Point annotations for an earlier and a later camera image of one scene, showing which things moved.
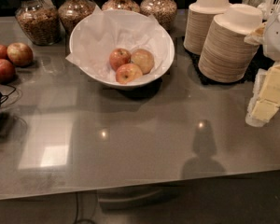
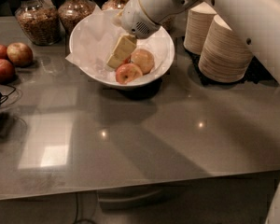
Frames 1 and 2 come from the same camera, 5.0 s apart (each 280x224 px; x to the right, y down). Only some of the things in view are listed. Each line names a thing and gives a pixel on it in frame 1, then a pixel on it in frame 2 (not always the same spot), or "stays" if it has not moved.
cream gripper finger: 276,84 → 133,20
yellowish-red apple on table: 20,53 stays
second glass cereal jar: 77,5 stays
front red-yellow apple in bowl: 128,73 stays
